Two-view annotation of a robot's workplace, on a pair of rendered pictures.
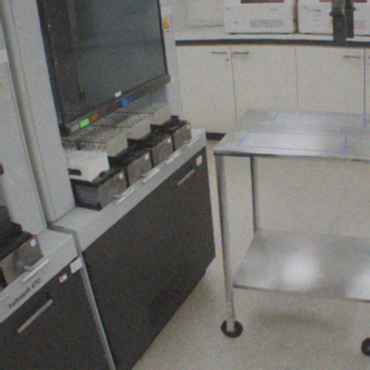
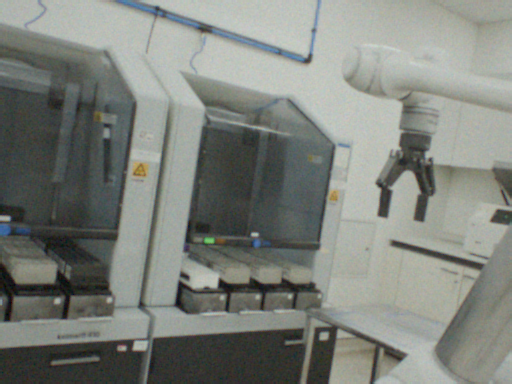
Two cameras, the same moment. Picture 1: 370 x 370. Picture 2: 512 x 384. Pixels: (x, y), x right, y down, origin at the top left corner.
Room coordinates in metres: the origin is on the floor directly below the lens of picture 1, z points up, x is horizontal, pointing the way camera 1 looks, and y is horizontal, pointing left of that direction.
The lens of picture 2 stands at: (-0.33, -0.62, 1.26)
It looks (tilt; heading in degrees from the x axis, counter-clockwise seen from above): 3 degrees down; 25
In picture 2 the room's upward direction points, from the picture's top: 9 degrees clockwise
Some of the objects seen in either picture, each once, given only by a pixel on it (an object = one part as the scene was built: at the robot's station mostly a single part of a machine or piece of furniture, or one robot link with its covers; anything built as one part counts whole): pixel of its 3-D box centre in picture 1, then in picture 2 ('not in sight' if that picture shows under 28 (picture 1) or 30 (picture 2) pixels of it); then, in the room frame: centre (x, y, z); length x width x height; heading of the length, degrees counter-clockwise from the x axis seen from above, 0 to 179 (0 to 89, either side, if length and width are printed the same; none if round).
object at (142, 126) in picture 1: (139, 128); (268, 275); (1.56, 0.15, 0.85); 0.12 x 0.02 x 0.06; 150
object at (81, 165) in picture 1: (64, 165); (186, 272); (1.35, 0.38, 0.83); 0.30 x 0.10 x 0.06; 60
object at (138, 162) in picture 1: (66, 158); (203, 277); (1.55, 0.43, 0.78); 0.73 x 0.14 x 0.09; 60
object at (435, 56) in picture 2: not in sight; (422, 77); (1.00, -0.39, 1.54); 0.13 x 0.11 x 0.16; 144
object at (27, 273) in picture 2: not in sight; (35, 273); (0.82, 0.57, 0.85); 0.12 x 0.02 x 0.06; 151
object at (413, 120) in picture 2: not in sight; (418, 122); (1.02, -0.40, 1.43); 0.09 x 0.09 x 0.06
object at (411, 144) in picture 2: not in sight; (413, 152); (1.02, -0.40, 1.36); 0.08 x 0.07 x 0.09; 150
